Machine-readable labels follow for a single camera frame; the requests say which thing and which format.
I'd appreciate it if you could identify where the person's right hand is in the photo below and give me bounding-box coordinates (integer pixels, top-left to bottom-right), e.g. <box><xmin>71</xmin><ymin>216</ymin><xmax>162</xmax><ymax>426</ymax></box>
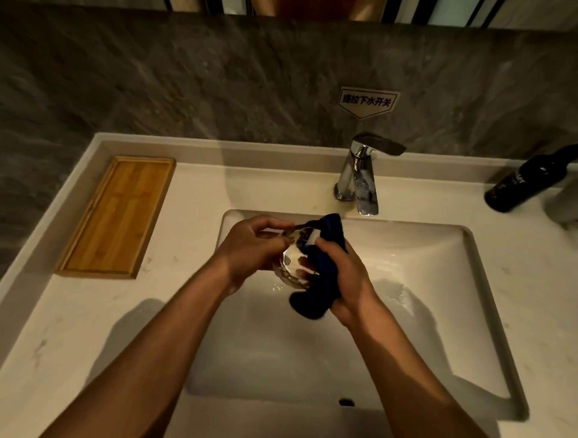
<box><xmin>299</xmin><ymin>237</ymin><xmax>379</xmax><ymax>329</ymax></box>

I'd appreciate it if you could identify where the person's left hand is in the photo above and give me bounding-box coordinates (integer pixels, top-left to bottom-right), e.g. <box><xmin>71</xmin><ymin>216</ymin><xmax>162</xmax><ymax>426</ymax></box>
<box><xmin>216</xmin><ymin>215</ymin><xmax>302</xmax><ymax>289</ymax></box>

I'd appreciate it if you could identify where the dark blue cloth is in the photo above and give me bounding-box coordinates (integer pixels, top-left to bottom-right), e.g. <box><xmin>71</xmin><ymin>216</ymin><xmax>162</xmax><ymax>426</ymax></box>
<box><xmin>289</xmin><ymin>213</ymin><xmax>349</xmax><ymax>321</ymax></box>

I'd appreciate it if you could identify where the clear drinking glass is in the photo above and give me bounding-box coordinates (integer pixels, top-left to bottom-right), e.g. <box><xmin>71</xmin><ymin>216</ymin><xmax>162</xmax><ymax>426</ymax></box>
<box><xmin>273</xmin><ymin>226</ymin><xmax>322</xmax><ymax>289</ymax></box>

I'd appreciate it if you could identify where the person's left forearm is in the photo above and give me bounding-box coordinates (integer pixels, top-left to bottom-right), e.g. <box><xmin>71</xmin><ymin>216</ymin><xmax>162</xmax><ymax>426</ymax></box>
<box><xmin>43</xmin><ymin>255</ymin><xmax>236</xmax><ymax>438</ymax></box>

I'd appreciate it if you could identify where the person's right forearm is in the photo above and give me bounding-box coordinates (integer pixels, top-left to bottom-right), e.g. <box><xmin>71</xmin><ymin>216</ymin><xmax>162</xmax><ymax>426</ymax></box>
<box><xmin>342</xmin><ymin>301</ymin><xmax>488</xmax><ymax>438</ymax></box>

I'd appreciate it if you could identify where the chrome faucet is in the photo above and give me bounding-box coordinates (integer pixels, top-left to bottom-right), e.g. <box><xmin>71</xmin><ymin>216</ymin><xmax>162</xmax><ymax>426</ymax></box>
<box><xmin>334</xmin><ymin>132</ymin><xmax>407</xmax><ymax>216</ymax></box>

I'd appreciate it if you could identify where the white sink basin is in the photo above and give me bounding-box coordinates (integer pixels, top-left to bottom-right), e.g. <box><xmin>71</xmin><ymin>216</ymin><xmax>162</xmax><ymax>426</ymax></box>
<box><xmin>186</xmin><ymin>208</ymin><xmax>530</xmax><ymax>422</ymax></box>

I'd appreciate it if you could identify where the bamboo wooden tray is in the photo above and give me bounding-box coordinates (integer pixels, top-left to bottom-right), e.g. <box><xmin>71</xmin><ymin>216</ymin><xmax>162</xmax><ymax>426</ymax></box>
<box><xmin>54</xmin><ymin>156</ymin><xmax>177</xmax><ymax>279</ymax></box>

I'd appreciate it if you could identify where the black bottle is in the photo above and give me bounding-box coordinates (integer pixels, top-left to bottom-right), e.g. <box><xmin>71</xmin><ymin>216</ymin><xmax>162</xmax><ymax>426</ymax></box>
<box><xmin>484</xmin><ymin>144</ymin><xmax>578</xmax><ymax>213</ymax></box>

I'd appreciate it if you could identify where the white wall sign sticker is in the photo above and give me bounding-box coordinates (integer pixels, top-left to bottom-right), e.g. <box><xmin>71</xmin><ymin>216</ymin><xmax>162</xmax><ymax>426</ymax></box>
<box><xmin>338</xmin><ymin>87</ymin><xmax>401</xmax><ymax>120</ymax></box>

